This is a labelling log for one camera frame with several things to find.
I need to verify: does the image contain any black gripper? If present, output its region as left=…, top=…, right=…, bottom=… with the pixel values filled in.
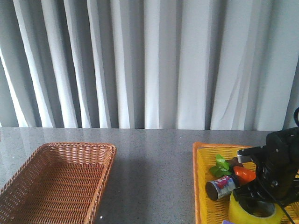
left=233, top=127, right=299, bottom=210

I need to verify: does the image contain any yellow packing tape roll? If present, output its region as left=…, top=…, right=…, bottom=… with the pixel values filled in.
left=228, top=193, right=284, bottom=224

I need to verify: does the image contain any orange toy carrot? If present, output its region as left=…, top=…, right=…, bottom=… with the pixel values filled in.
left=233, top=166, right=256, bottom=186

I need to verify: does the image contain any brown toy animal figure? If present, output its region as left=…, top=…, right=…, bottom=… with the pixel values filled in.
left=226, top=157, right=243, bottom=169

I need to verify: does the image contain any green toy leafy vegetable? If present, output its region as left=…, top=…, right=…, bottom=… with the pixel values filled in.
left=209, top=154, right=232, bottom=178

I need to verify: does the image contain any small labelled black-lid jar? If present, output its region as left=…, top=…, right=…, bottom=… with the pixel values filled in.
left=205, top=175, right=240, bottom=201

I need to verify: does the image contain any purple flat item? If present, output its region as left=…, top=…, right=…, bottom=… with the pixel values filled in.
left=221, top=220, right=234, bottom=224

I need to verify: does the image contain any yellow orange plastic basket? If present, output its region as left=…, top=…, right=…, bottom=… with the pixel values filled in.
left=193, top=142, right=299, bottom=224

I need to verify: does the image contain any grey white pleated curtain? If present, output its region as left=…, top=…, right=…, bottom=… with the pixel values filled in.
left=0, top=0, right=299, bottom=131

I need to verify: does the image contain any brown wicker basket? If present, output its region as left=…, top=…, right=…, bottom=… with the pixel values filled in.
left=0, top=142, right=117, bottom=224

